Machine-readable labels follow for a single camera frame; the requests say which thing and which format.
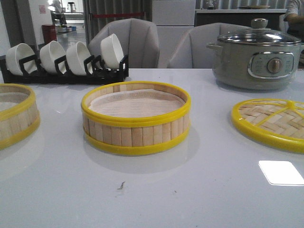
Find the person in background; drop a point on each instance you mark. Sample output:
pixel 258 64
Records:
pixel 295 15

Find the woven bamboo steamer lid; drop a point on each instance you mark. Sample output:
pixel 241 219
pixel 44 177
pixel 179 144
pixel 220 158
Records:
pixel 277 123

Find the white bowl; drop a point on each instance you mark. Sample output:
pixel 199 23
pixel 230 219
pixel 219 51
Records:
pixel 111 51
pixel 75 56
pixel 15 54
pixel 49 53

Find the grey chair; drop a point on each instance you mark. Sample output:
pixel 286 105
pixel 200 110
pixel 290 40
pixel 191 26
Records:
pixel 191 50
pixel 139 40

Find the bamboo steamer drawer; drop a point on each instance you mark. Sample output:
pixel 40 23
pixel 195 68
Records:
pixel 136 117
pixel 19 114

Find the left grey chair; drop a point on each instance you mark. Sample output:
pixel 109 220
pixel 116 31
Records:
pixel 139 40

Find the red bin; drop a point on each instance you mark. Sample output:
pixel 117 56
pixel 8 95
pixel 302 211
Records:
pixel 49 33

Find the white cabinet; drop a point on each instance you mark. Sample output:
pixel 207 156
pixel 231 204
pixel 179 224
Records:
pixel 172 18

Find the glass pot lid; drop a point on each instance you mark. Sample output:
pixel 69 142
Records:
pixel 259 34

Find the right grey chair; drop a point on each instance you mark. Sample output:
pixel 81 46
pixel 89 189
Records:
pixel 191 50

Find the grey-green electric pot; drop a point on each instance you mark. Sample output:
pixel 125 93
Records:
pixel 255 67

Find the black bowl rack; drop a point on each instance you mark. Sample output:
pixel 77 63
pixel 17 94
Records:
pixel 95 72

